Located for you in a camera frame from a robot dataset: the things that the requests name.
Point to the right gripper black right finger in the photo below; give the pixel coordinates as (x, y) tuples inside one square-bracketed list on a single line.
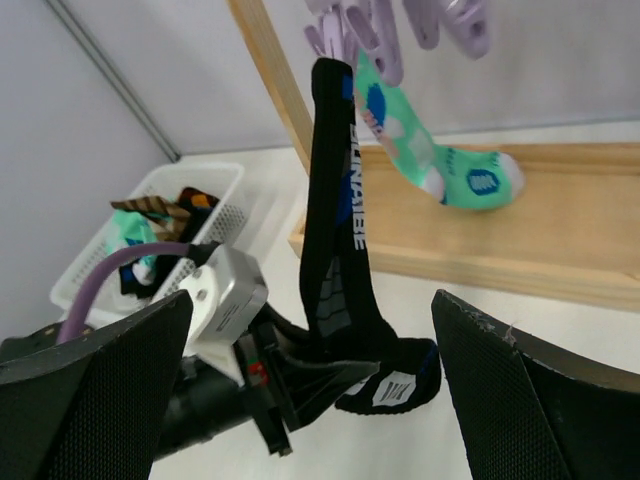
[(529, 409)]

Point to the purple round clip hanger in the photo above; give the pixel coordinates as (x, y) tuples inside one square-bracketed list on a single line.
[(345, 31)]

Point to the wooden hanger rack frame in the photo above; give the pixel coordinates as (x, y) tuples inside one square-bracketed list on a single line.
[(572, 236)]

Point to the brown striped sock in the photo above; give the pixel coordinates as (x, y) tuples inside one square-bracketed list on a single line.
[(170, 217)]

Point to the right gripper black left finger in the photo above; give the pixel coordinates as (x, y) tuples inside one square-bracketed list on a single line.
[(93, 407)]

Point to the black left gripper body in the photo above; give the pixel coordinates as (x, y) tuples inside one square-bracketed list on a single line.
[(205, 403)]

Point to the mint green sock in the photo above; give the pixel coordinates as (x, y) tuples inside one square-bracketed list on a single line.
[(453, 176), (129, 229)]

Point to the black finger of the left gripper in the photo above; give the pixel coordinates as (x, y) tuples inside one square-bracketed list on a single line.
[(309, 389)]

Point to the aluminium frame post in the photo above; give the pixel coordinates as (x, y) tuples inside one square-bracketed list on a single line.
[(114, 77)]

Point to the black blue sock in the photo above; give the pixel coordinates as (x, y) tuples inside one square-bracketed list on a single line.
[(335, 277)]

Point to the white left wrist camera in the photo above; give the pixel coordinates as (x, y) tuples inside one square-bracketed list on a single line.
[(227, 292)]

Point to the red yellow black argyle sock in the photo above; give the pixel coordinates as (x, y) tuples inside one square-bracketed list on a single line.
[(193, 199)]

